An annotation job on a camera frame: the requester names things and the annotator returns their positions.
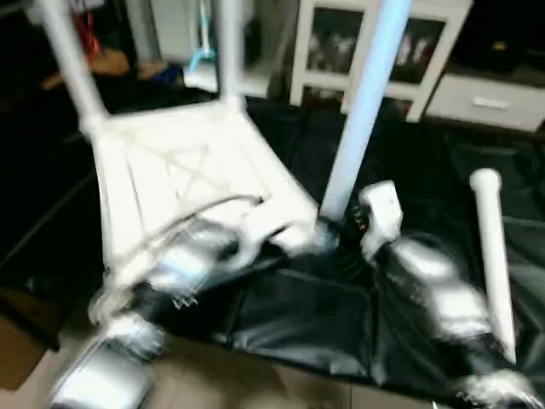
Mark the white plastic table leg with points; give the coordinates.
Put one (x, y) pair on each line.
(366, 111)
(232, 51)
(494, 264)
(72, 60)

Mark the white plastic table top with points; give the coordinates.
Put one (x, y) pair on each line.
(187, 162)

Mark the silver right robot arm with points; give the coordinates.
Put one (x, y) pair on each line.
(443, 298)

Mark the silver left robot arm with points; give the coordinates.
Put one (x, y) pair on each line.
(162, 281)

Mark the black work mat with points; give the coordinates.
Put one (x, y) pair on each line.
(324, 315)

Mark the white glass door cabinet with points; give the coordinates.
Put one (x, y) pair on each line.
(332, 47)

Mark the white drawer unit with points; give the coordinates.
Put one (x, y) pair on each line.
(485, 102)

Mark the light blue mop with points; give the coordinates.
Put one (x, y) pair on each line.
(203, 43)

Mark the brown cardboard box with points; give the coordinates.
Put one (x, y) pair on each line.
(162, 72)

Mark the brown flat cardboard sheet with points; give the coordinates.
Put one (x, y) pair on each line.
(25, 341)

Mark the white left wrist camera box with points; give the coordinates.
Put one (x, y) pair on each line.
(277, 228)

